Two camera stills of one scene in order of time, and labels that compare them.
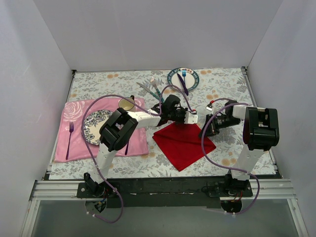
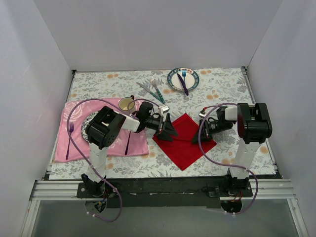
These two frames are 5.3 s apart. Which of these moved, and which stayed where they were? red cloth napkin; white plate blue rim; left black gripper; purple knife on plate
Moved: left black gripper
Stayed: white plate blue rim; red cloth napkin; purple knife on plate
